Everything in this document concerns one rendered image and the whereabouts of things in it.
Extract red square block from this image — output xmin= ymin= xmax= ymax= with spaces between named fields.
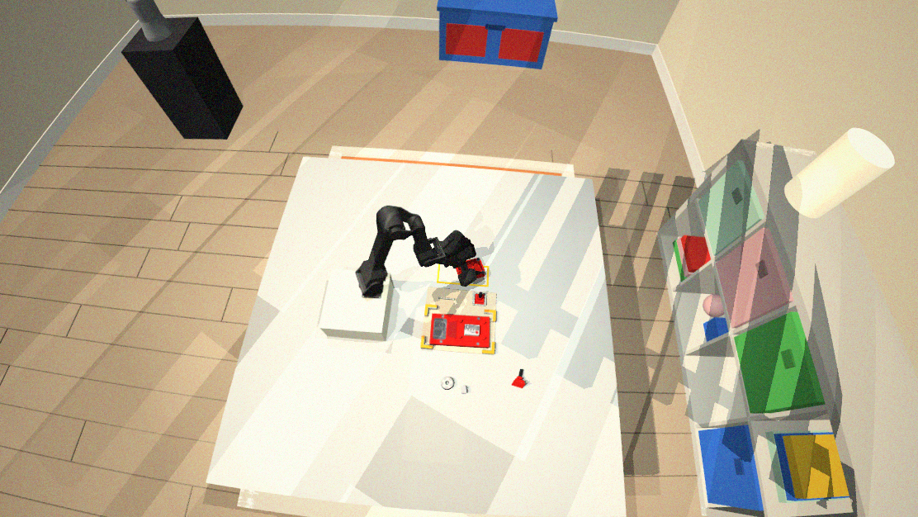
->
xmin=512 ymin=369 xmax=525 ymax=388

